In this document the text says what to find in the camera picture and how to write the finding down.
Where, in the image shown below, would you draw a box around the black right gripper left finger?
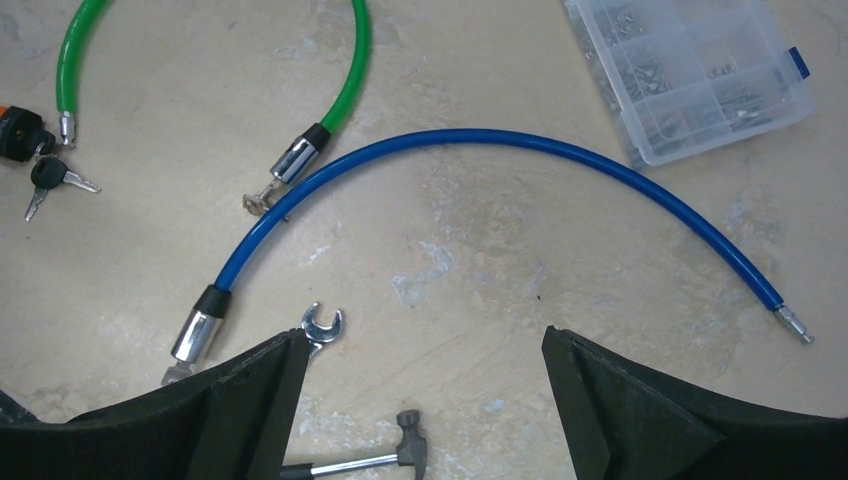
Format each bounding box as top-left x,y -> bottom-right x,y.
1,329 -> 310,479

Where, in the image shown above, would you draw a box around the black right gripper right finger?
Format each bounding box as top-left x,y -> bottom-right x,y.
542,326 -> 847,479

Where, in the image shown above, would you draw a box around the black head keys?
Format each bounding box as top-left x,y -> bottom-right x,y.
25,151 -> 102,222

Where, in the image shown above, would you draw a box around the orange black padlock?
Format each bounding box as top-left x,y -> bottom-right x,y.
1,106 -> 56,163

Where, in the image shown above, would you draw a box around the silver open-end wrench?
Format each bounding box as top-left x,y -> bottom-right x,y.
301,302 -> 345,358

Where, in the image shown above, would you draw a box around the clear plastic screw box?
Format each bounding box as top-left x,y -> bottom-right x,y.
564,0 -> 814,170

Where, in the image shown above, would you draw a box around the blue cable lock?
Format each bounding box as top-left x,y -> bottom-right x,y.
162,128 -> 815,385

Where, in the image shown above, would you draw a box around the small black handle hammer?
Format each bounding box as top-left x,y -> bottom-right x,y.
279,410 -> 428,480

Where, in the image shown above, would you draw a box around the green cable lock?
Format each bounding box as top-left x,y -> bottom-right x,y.
55,0 -> 372,217

